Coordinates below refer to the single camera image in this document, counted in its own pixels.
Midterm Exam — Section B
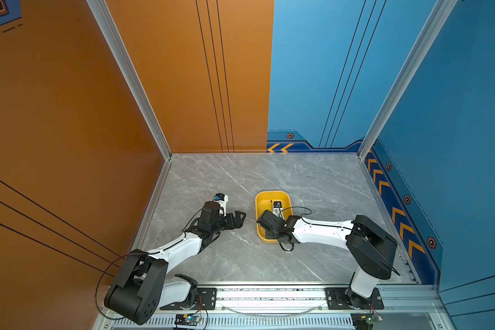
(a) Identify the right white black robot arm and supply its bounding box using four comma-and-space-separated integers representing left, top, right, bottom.
257, 210, 399, 309

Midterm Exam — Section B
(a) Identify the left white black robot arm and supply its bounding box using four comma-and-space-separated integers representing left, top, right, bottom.
96, 195, 246, 325

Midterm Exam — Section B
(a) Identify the yellow plastic bin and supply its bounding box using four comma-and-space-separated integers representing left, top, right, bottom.
254, 191, 293, 219

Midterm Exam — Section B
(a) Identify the left circuit board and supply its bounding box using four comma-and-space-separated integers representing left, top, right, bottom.
173, 313, 202, 329

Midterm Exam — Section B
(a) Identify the circuit board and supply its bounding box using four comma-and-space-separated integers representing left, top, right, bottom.
173, 313, 202, 329
351, 313, 384, 330

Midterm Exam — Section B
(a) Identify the right circuit board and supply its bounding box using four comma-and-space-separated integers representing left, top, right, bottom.
351, 313, 384, 330

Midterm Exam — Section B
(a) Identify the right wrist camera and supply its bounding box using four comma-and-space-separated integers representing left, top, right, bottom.
272, 201, 283, 217

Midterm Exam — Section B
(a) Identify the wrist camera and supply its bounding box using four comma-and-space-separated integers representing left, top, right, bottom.
272, 201, 283, 217
214, 193, 228, 215

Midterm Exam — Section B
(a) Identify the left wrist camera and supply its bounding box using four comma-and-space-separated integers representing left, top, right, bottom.
214, 193, 228, 215

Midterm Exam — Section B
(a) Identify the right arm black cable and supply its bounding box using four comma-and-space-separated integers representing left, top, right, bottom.
278, 205, 356, 252

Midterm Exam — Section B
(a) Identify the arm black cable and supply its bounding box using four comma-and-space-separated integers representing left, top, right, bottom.
278, 205, 356, 252
94, 253, 149, 322

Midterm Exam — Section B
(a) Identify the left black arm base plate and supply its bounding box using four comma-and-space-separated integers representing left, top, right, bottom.
159, 287, 217, 312

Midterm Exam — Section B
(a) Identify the front aluminium rail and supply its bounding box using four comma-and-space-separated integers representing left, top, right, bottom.
91, 282, 457, 330

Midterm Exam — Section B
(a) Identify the white cable on rail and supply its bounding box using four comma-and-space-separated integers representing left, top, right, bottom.
220, 304, 320, 318

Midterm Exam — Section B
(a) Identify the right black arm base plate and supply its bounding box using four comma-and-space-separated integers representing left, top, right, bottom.
324, 287, 384, 310

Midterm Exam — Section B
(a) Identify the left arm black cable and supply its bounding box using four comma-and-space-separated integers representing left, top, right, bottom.
94, 253, 149, 322

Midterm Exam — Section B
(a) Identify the left aluminium frame post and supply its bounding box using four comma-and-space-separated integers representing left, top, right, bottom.
87, 0, 172, 161

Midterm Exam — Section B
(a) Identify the aluminium frame post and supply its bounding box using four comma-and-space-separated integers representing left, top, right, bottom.
87, 0, 172, 161
357, 0, 457, 161

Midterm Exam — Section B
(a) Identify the right aluminium frame post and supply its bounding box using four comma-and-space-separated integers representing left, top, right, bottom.
357, 0, 457, 161

